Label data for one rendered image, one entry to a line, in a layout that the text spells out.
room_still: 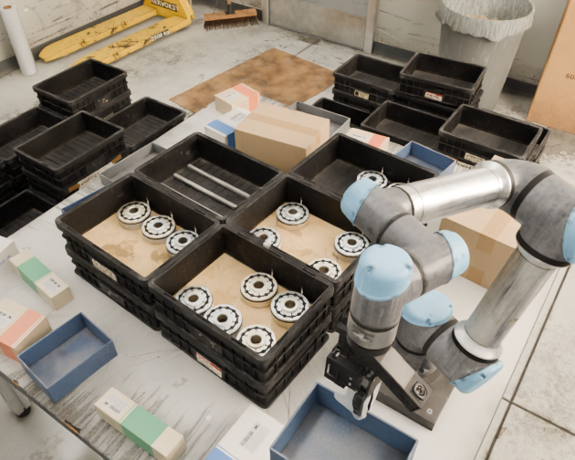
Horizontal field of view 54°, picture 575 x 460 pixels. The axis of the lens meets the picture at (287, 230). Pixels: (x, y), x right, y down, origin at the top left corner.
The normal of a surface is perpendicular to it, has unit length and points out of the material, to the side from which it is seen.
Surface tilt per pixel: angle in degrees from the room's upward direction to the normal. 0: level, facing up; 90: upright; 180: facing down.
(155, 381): 0
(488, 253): 90
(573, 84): 76
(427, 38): 90
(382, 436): 91
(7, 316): 0
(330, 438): 1
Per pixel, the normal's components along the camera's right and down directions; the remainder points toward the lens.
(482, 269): -0.62, 0.54
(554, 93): -0.53, 0.37
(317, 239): 0.00, -0.73
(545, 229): -0.78, 0.17
